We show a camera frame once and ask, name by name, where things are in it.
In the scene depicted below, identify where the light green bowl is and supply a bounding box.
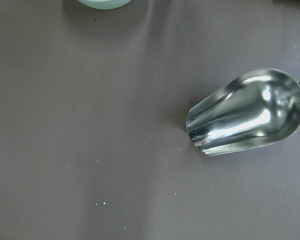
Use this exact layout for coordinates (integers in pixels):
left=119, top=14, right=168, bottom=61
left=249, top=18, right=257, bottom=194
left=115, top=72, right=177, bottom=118
left=78, top=0, right=131, bottom=10

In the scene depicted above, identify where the metal scoop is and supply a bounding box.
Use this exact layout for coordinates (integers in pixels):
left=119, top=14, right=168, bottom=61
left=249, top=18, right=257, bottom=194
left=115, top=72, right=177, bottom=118
left=185, top=68, right=300, bottom=156

